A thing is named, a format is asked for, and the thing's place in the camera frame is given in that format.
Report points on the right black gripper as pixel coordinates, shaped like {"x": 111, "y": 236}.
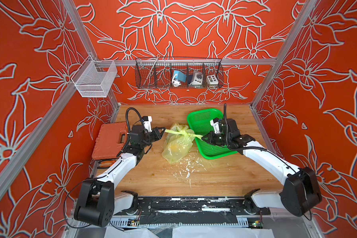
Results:
{"x": 211, "y": 136}

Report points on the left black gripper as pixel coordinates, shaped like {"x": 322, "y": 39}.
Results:
{"x": 157, "y": 136}

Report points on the yellow-green printed plastic bag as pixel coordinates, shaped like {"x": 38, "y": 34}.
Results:
{"x": 180, "y": 134}

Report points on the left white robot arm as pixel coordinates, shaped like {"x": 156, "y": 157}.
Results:
{"x": 97, "y": 201}

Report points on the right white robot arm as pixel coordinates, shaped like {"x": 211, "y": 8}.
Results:
{"x": 300, "y": 192}

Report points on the green perforated plastic basket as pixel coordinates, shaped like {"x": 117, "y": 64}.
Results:
{"x": 210, "y": 146}

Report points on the orange plastic tool case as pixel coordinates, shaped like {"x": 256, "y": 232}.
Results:
{"x": 110, "y": 141}

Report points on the white button box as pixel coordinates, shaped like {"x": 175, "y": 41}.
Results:
{"x": 212, "y": 81}

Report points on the blue and white device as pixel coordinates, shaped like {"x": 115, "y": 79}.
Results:
{"x": 178, "y": 78}

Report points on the white round-dial device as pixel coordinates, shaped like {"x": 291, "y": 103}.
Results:
{"x": 195, "y": 79}

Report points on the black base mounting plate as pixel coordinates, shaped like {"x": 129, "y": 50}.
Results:
{"x": 189, "y": 211}

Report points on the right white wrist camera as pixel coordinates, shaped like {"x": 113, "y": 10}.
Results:
{"x": 215, "y": 123}

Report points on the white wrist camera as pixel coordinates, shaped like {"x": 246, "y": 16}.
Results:
{"x": 215, "y": 123}
{"x": 147, "y": 120}

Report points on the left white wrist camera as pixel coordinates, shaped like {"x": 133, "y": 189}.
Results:
{"x": 147, "y": 120}

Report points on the black wire wall basket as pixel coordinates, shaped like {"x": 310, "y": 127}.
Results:
{"x": 157, "y": 72}

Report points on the clear acrylic wall box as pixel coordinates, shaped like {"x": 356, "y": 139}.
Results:
{"x": 95, "y": 81}

